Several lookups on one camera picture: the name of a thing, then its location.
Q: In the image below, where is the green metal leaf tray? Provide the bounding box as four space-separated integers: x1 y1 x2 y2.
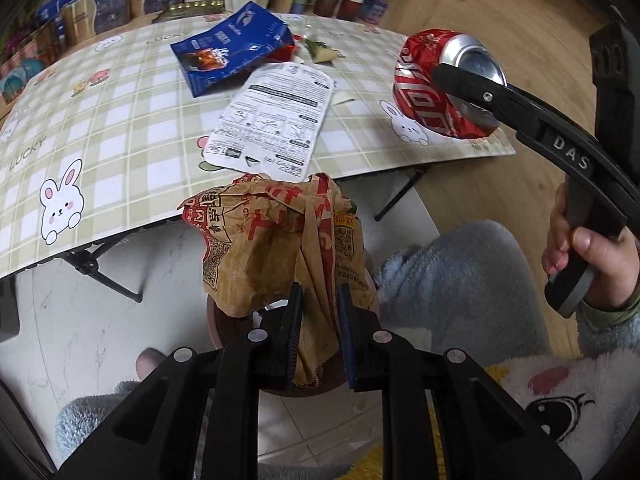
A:
151 0 227 24

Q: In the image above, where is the brown paper food wrapper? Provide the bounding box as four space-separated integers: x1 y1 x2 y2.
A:
180 172 378 388

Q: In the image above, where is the stack of blue gift boxes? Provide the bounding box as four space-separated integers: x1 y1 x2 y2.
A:
37 0 226 46

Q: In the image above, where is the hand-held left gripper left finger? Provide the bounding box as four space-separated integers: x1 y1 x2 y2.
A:
55 282 304 480

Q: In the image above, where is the small blue box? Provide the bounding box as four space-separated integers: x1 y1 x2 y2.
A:
360 0 389 27

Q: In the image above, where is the blue snack packet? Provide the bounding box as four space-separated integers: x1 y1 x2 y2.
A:
170 2 296 98

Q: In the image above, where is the brown plastic bin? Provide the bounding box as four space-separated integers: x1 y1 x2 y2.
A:
206 255 383 400

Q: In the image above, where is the white printed packaging card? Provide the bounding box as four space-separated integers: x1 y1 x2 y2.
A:
204 62 335 183

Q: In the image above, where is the person's right hand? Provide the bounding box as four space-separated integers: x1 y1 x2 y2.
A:
541 182 640 311

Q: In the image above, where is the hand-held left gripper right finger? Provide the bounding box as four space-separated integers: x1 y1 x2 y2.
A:
336 284 596 480

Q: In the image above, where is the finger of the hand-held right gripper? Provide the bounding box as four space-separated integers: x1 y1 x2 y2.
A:
431 62 640 234

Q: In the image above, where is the crushed red soda can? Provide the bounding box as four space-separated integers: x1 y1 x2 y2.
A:
391 30 508 140

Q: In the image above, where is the teal patterned planter box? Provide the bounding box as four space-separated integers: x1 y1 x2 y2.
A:
0 25 65 107

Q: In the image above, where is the white fluffy cartoon pajama top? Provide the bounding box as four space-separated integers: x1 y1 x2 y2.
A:
350 349 640 480

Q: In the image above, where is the black folding table frame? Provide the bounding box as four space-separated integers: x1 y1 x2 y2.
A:
50 165 428 306

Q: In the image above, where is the person's right leg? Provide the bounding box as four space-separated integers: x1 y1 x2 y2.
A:
372 220 558 367

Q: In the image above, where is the person's right forearm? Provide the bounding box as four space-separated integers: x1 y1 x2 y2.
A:
575 280 640 357

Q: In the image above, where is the cream torn wrapper piece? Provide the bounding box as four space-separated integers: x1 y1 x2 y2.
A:
302 37 346 64

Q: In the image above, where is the plaid bunny tablecloth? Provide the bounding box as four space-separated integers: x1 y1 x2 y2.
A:
0 10 518 281

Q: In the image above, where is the person's left foot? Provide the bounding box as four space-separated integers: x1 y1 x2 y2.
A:
136 347 169 382

